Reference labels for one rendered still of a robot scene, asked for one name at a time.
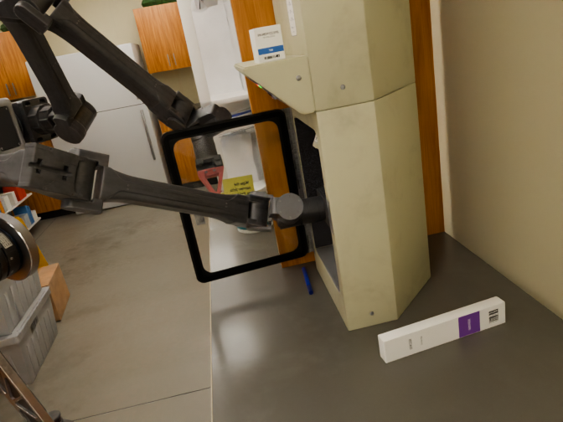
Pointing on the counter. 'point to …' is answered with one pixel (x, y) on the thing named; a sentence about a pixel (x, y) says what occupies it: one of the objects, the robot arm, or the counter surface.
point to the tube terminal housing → (365, 150)
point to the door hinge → (298, 172)
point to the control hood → (284, 80)
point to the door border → (286, 177)
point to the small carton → (267, 43)
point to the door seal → (187, 214)
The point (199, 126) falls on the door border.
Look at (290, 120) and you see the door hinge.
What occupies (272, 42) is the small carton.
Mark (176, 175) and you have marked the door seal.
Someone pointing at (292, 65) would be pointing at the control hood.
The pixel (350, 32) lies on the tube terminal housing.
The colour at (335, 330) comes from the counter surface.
